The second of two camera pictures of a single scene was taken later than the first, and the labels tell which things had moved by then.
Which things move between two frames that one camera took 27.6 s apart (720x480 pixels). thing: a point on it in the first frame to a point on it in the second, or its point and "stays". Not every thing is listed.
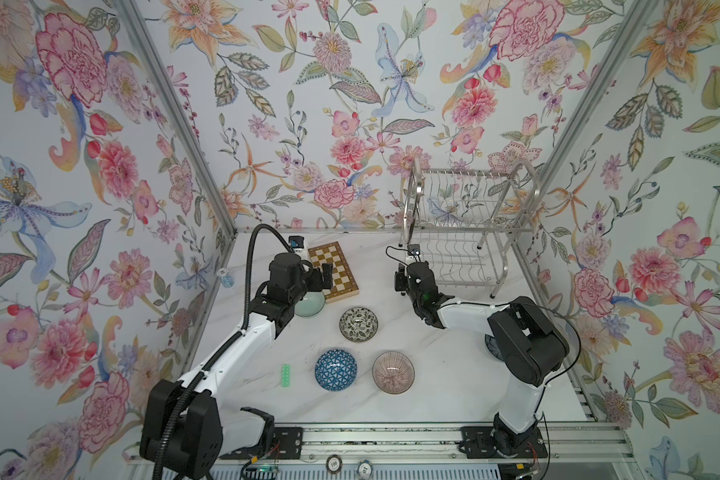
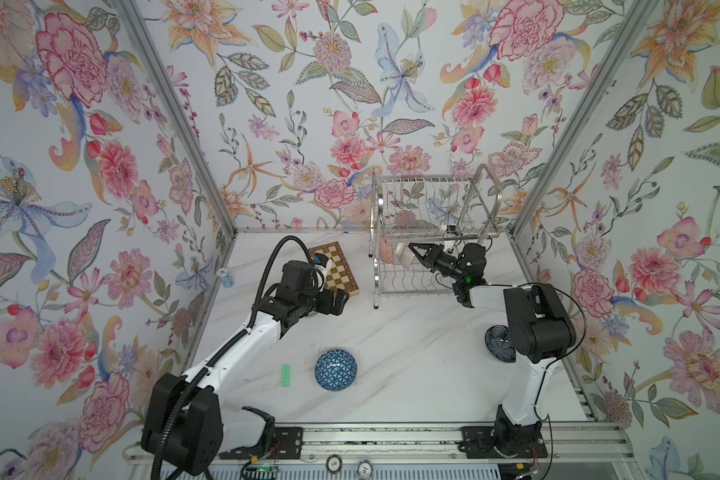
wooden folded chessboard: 344,284 stays
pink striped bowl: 393,372 to 404,254
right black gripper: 400,278 to 434,259
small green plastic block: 285,375 stays
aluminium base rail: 574,443 stays
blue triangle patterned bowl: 336,370 stays
